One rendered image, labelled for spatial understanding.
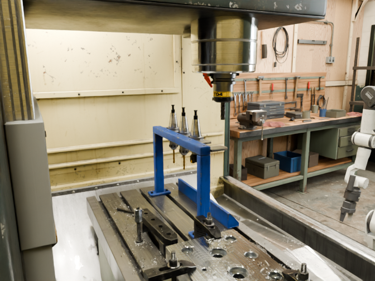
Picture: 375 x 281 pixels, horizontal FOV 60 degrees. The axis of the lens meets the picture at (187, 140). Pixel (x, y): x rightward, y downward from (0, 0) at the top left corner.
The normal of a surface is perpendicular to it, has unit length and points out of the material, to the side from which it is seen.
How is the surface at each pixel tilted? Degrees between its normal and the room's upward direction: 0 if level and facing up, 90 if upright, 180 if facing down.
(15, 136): 90
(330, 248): 90
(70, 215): 24
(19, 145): 90
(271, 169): 90
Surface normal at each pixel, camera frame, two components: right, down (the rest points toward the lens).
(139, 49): 0.43, 0.19
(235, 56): 0.23, 0.21
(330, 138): -0.86, 0.12
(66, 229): 0.16, -0.81
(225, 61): -0.03, 0.22
